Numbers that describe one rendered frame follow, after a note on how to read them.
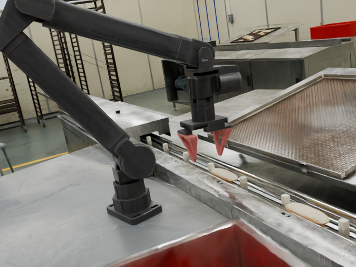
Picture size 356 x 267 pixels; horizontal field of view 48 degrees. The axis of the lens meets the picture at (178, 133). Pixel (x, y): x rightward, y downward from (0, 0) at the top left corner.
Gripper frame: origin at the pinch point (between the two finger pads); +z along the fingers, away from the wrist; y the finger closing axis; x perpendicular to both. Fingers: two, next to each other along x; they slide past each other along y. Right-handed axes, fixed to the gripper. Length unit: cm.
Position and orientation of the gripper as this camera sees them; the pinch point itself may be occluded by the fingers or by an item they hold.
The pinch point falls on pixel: (206, 155)
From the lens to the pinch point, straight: 98.7
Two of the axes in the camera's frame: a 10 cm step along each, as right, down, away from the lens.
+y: -8.9, 2.0, -4.2
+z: 1.0, 9.7, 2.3
